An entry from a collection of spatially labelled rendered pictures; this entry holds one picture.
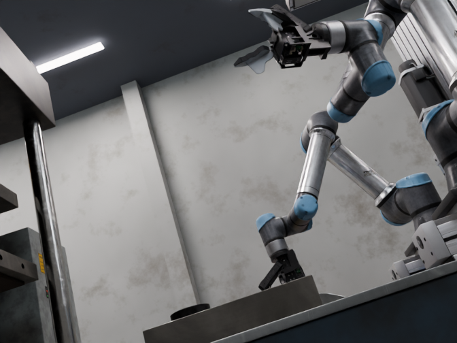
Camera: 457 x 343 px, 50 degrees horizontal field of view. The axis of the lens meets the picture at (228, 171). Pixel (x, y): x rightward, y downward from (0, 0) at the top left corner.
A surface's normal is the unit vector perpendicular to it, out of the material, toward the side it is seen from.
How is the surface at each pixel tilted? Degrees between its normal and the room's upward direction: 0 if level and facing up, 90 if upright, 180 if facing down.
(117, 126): 90
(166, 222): 90
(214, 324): 90
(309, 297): 90
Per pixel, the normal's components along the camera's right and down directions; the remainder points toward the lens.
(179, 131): -0.18, -0.36
